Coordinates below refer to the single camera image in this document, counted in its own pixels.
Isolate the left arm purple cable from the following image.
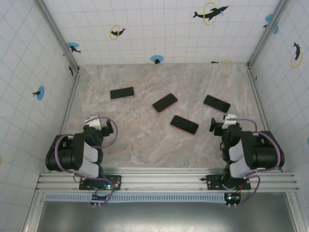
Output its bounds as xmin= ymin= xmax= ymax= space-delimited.
xmin=54 ymin=116 xmax=119 ymax=205

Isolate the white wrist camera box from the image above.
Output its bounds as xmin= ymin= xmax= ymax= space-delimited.
xmin=221 ymin=113 xmax=239 ymax=130
xmin=85 ymin=115 xmax=107 ymax=130

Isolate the white slotted cable duct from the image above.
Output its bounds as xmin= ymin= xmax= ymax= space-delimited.
xmin=44 ymin=192 xmax=229 ymax=203

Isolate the black phone red case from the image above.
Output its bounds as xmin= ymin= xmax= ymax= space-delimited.
xmin=169 ymin=115 xmax=200 ymax=136

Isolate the large dolphin yellow ring sticker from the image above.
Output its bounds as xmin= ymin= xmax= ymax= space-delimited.
xmin=192 ymin=1 xmax=229 ymax=26

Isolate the aluminium frame leg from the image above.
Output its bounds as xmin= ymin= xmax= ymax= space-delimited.
xmin=286 ymin=192 xmax=305 ymax=232
xmin=23 ymin=192 xmax=48 ymax=232

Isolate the grey metal sheet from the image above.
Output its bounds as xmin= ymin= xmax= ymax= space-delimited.
xmin=36 ymin=200 xmax=299 ymax=232

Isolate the pink phone case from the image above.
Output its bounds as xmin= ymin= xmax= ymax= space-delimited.
xmin=152 ymin=92 xmax=179 ymax=114

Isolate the long aluminium rail beam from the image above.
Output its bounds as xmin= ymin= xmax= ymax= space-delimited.
xmin=35 ymin=168 xmax=299 ymax=193

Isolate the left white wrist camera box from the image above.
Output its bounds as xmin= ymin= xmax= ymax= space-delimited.
xmin=85 ymin=115 xmax=107 ymax=130

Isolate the aluminium corner post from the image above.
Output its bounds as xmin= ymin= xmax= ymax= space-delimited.
xmin=248 ymin=0 xmax=292 ymax=68
xmin=33 ymin=0 xmax=81 ymax=73

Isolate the aluminium side rail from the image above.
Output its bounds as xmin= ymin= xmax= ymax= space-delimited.
xmin=247 ymin=64 xmax=284 ymax=173
xmin=49 ymin=70 xmax=82 ymax=173

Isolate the small black circuit board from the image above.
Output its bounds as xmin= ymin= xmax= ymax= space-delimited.
xmin=224 ymin=192 xmax=241 ymax=206
xmin=90 ymin=192 xmax=114 ymax=206

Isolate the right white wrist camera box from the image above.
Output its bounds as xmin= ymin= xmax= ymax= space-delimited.
xmin=221 ymin=113 xmax=239 ymax=130

